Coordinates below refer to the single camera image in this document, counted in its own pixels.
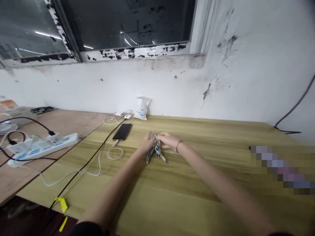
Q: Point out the person's left hand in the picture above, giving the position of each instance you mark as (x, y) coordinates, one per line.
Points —
(145, 145)

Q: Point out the yellow tape strip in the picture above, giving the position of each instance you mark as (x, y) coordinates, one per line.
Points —
(62, 203)

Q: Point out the black smartphone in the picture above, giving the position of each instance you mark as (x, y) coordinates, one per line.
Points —
(122, 132)

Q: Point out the white round charger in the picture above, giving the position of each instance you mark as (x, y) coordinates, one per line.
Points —
(127, 116)

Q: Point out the window with peeling frame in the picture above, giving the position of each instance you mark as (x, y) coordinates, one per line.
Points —
(98, 27)

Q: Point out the white power strip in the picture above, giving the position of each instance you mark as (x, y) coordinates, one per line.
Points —
(41, 146)

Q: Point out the white box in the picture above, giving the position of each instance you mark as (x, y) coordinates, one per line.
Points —
(17, 113)

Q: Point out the person's right fingers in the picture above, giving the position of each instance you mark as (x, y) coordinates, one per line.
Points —
(161, 139)

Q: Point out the person's right hand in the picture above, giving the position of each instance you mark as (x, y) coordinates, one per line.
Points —
(168, 140)

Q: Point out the black flat objects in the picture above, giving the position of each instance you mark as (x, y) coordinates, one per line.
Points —
(41, 110)

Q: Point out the white round dish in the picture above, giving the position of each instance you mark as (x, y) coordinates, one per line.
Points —
(7, 127)

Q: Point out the white paper bag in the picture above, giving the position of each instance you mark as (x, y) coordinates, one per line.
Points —
(142, 108)

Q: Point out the bundle of patterned pens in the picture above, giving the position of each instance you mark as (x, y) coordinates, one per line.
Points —
(156, 148)

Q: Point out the person's left fingers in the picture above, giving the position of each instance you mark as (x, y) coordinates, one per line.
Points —
(150, 136)

